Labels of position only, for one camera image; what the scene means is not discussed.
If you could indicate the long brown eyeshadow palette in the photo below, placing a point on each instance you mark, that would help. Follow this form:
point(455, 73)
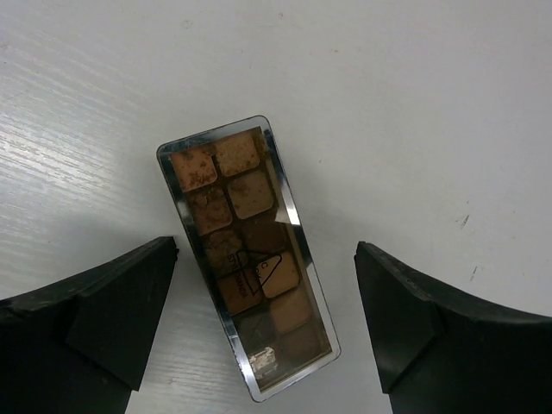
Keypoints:
point(234, 201)

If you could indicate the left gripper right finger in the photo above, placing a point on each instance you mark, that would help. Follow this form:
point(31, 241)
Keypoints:
point(439, 349)

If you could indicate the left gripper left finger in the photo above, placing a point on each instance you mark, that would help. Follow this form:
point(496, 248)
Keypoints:
point(81, 345)

